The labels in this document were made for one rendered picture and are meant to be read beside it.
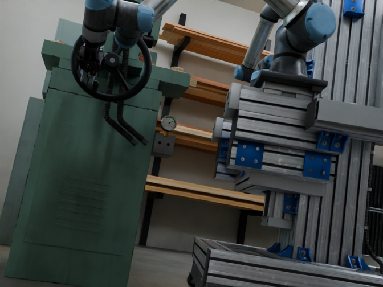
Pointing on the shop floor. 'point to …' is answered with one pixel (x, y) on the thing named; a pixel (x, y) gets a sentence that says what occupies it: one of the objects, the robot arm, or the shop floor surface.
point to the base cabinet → (81, 195)
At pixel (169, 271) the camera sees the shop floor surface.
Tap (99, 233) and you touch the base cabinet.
